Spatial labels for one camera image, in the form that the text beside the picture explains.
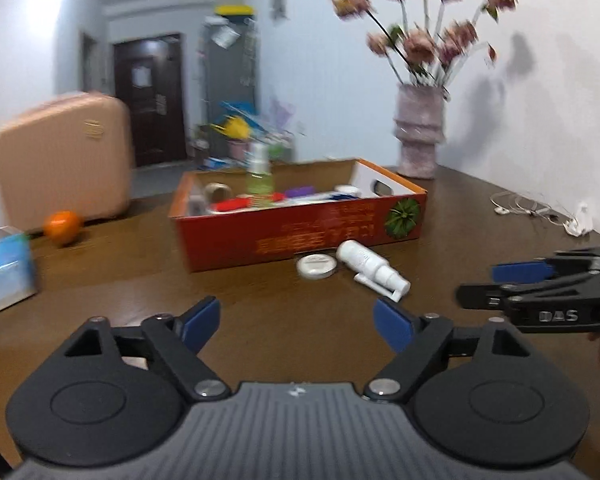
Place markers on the orange fruit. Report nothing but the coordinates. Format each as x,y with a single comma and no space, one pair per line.
62,227

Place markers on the blue tissue pack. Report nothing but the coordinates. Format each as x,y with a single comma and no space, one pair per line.
5,275

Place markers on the green spray bottle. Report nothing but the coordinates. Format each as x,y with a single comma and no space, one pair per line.
259,175

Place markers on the white flat case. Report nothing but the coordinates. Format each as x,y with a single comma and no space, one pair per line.
315,197

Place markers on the grey refrigerator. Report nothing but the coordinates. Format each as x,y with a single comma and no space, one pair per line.
230,80

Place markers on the dark brown entrance door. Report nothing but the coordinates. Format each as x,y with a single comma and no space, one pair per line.
150,105

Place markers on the red flat case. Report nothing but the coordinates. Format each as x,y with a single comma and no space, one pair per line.
240,203

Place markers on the blue yellow plastic bundle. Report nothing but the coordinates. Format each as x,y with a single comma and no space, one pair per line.
237,125

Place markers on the purple wall decoration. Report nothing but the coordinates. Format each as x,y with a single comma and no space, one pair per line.
281,112

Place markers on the purple small item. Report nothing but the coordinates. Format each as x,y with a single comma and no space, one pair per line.
299,191

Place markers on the pink bucket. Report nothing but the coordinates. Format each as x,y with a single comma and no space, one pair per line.
237,150

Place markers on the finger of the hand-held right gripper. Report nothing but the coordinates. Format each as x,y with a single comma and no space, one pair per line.
520,271
485,297

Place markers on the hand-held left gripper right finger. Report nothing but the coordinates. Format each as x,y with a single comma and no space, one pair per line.
392,325

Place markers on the white charger plug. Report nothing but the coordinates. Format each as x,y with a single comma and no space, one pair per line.
580,220

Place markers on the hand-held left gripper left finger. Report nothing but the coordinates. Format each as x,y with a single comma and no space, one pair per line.
202,322

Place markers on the pink textured vase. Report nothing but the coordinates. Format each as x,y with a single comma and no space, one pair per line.
420,130

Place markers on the white tape roll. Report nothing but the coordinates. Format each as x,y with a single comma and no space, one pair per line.
217,192

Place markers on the yellow box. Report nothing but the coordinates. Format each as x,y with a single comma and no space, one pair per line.
235,11

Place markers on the dried pink flowers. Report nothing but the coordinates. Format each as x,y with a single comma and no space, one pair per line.
420,45

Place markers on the white spray bottle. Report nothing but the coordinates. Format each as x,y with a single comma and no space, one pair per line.
365,260

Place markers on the white round jar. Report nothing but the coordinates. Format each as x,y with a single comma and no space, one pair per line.
317,265

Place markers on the wall picture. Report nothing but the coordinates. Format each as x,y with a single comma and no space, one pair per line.
279,4

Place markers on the pink suitcase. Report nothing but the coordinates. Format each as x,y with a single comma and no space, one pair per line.
65,165

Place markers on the orange cardboard box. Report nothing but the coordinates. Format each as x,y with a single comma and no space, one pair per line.
290,237

